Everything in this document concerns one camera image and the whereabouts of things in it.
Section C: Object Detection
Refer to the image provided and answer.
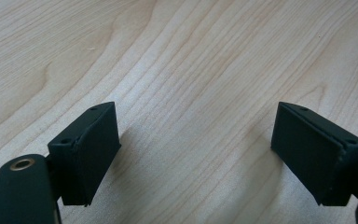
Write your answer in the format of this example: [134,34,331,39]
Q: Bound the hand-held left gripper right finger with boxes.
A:
[270,101,358,224]

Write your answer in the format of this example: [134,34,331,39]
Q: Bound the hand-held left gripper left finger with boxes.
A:
[0,101,121,224]

